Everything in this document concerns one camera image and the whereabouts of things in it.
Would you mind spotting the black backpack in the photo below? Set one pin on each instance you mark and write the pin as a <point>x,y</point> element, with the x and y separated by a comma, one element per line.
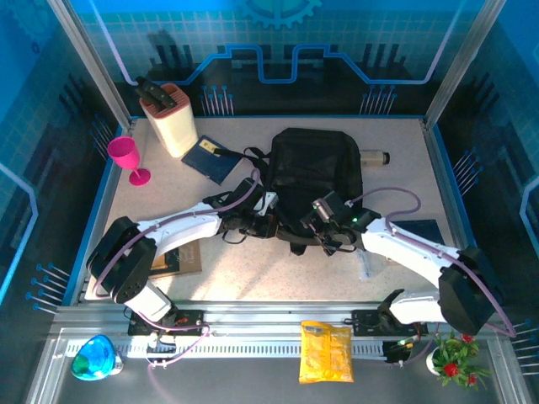
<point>311,168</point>

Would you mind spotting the brown hardcover book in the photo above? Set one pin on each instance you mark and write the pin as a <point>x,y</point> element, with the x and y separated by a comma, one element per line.
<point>185,261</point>

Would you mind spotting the blue book with yellow label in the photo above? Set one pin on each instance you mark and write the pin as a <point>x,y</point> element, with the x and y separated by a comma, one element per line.
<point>210,162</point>

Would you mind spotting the dark blue hardcover book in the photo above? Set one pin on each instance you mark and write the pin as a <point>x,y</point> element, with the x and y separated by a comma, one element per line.
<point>421,231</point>

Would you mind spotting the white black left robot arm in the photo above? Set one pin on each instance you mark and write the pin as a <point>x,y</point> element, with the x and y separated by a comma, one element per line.
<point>181,223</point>

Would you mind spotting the yellow snack bag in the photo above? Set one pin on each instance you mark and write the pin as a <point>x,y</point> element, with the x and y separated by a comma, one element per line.
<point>326,353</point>

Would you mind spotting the clear plastic packet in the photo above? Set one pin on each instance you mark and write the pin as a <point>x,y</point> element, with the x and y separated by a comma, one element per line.
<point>365,267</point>

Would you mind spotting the cream orange knife block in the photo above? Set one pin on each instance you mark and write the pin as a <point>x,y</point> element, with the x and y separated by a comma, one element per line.
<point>177,126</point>

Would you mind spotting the pink plastic goblet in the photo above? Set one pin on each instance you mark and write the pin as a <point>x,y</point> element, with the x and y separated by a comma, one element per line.
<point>124,153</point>

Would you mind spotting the potted plant with red flowers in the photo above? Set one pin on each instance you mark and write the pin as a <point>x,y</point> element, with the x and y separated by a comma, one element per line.
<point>455,362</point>

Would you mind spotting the blue glass ornament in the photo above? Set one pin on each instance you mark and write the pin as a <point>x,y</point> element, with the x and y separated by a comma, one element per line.
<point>94,357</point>

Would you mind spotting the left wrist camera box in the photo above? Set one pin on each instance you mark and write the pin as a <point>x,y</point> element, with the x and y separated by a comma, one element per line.
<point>266,204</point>

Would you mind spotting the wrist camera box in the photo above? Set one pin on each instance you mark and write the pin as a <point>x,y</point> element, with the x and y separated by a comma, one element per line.
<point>321,209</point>
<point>266,204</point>

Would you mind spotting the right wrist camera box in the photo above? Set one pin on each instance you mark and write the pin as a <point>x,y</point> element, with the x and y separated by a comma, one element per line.
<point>321,209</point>

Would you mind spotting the aluminium frame rail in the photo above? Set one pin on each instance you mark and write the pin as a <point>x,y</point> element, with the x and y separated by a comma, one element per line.
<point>261,313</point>

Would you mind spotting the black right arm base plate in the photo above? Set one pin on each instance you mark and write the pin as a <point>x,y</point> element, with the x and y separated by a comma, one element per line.
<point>366,324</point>

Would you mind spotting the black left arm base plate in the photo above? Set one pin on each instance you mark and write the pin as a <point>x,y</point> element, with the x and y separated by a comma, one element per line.
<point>189,324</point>

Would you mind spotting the aluminium frame post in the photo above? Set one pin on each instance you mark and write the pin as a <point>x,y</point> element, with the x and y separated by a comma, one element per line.
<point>90,63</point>
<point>463,59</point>

